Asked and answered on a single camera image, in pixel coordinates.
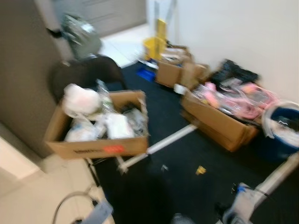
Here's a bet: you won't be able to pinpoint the white paper package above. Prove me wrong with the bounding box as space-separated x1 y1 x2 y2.
104 112 135 140

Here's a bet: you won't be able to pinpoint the white plastic bag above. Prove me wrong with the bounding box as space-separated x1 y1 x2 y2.
63 84 101 118

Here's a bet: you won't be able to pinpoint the grey left arm cable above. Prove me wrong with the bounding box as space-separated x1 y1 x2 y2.
52 191 97 224

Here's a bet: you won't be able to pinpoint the yellow mop bucket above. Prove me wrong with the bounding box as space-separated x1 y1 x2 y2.
143 18 168 61

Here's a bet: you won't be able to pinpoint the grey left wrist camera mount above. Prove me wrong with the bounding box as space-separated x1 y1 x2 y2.
81 200 114 224

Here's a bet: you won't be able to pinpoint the cardboard box with red label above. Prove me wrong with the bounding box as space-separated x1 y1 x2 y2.
44 90 150 160

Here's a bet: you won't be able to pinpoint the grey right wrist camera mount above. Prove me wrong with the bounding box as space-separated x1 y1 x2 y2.
223 182 263 224

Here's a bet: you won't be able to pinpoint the grey green bag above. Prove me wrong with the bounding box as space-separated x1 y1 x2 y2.
61 14 103 59

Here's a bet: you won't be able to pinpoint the black bag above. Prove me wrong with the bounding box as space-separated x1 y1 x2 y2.
210 59 259 87

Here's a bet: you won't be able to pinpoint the grey robot foot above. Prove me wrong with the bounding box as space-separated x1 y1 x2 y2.
170 213 195 224

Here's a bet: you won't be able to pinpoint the small open cardboard box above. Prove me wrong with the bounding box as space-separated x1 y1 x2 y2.
155 45 211 90

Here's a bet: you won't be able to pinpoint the white pole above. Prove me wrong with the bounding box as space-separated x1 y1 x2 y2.
116 123 198 171

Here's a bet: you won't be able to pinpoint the black office chair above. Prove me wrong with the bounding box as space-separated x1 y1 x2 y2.
49 55 125 101

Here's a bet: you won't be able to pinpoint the blue bin with clear liner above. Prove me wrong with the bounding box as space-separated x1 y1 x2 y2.
260 101 299 162

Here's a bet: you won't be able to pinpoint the blue flat item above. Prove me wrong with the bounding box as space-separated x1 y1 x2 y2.
137 65 157 83

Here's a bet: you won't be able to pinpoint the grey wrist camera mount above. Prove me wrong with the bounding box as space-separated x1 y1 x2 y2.
81 200 114 224
223 182 263 224

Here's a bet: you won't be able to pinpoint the pink packaged cables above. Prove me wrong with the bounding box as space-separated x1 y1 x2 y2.
195 81 279 118

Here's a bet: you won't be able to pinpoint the long flat cardboard box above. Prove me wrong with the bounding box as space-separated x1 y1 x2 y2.
180 89 260 153

